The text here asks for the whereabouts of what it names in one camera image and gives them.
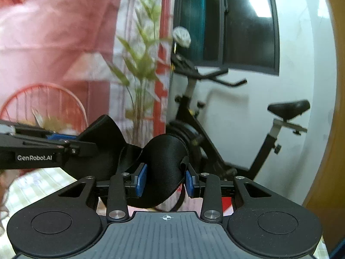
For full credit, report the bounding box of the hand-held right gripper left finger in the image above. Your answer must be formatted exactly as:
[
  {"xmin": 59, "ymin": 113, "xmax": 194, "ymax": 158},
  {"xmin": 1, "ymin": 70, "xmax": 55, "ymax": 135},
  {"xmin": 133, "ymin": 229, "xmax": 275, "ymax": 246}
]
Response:
[{"xmin": 58, "ymin": 163, "xmax": 148, "ymax": 220}]

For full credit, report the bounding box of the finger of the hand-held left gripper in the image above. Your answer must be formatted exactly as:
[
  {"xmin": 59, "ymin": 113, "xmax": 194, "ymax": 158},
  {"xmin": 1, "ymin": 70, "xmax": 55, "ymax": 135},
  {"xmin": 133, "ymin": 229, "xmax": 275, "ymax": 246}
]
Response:
[
  {"xmin": 23, "ymin": 140, "xmax": 98, "ymax": 155},
  {"xmin": 15, "ymin": 128, "xmax": 79, "ymax": 141}
]

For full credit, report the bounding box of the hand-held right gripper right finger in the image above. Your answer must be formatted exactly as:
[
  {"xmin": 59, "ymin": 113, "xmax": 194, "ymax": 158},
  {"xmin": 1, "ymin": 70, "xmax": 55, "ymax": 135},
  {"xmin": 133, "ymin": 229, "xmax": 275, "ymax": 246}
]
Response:
[{"xmin": 185, "ymin": 169, "xmax": 273, "ymax": 220}]

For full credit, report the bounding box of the black satin eye mask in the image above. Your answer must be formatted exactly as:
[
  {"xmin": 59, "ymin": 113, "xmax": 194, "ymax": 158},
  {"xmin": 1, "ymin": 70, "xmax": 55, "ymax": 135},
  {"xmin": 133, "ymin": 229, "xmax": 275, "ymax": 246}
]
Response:
[{"xmin": 58, "ymin": 115, "xmax": 190, "ymax": 211}]

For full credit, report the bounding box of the red strawberry print box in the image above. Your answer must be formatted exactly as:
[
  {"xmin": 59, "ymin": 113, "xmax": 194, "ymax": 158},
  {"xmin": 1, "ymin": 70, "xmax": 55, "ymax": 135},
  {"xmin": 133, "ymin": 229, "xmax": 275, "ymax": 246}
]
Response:
[{"xmin": 221, "ymin": 197, "xmax": 234, "ymax": 215}]

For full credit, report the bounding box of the checked cartoon bed sheet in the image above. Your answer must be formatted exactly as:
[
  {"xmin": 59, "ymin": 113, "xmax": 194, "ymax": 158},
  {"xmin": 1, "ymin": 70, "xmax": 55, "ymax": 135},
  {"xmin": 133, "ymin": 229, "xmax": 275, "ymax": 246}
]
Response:
[{"xmin": 0, "ymin": 167, "xmax": 104, "ymax": 238}]

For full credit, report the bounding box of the black exercise bike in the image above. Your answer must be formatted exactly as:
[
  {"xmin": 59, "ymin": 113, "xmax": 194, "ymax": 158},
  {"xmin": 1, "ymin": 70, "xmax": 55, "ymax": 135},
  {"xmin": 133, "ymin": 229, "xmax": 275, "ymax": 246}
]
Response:
[{"xmin": 166, "ymin": 54, "xmax": 311, "ymax": 212}]

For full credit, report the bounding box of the red white printed fabric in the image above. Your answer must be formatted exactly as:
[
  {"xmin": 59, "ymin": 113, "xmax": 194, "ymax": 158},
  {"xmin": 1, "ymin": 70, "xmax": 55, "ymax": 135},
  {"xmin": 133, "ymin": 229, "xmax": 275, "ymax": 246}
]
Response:
[{"xmin": 0, "ymin": 0, "xmax": 177, "ymax": 174}]

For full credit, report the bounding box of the wooden door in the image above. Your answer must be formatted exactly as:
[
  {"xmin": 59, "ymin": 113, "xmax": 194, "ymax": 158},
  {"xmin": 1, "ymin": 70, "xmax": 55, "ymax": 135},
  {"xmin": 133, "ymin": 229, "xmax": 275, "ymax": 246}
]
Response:
[{"xmin": 301, "ymin": 0, "xmax": 345, "ymax": 251}]

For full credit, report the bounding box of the dark framed window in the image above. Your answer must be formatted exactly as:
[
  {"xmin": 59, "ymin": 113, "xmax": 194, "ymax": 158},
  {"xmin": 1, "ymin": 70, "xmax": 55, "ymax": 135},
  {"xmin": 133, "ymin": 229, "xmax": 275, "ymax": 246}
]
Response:
[{"xmin": 175, "ymin": 0, "xmax": 280, "ymax": 76}]

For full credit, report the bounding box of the white cloth on handlebar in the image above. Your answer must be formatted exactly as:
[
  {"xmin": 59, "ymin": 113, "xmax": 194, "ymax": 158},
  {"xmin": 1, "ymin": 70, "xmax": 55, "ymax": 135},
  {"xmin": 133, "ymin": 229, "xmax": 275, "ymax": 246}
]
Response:
[{"xmin": 172, "ymin": 26, "xmax": 192, "ymax": 47}]

